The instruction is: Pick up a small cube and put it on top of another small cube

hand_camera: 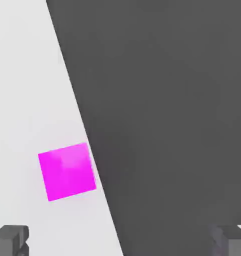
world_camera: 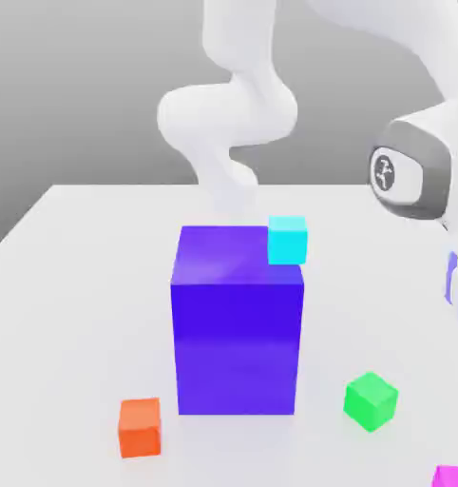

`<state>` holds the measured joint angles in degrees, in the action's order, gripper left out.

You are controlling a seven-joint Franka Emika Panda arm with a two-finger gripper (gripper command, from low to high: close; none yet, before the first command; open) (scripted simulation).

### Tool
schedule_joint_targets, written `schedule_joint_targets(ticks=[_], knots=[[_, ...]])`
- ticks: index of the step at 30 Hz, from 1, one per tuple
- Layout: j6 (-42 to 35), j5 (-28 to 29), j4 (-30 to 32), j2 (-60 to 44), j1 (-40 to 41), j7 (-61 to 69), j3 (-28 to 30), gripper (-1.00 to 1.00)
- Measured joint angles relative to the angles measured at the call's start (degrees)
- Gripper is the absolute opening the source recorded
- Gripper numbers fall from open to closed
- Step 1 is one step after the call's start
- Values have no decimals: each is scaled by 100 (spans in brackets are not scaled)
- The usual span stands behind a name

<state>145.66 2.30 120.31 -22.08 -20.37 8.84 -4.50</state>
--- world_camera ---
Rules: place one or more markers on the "small magenta cube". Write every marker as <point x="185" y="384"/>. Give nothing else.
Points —
<point x="455" y="477"/>

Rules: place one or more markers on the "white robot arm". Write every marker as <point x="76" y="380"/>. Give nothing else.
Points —
<point x="229" y="114"/>

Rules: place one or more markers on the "small cyan cube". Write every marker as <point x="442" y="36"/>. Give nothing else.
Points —
<point x="287" y="243"/>

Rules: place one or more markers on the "small green cube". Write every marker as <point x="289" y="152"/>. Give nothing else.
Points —
<point x="370" y="403"/>

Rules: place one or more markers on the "small orange cube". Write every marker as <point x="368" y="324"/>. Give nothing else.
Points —
<point x="139" y="430"/>

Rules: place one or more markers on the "large blue box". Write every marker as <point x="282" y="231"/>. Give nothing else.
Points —
<point x="236" y="342"/>

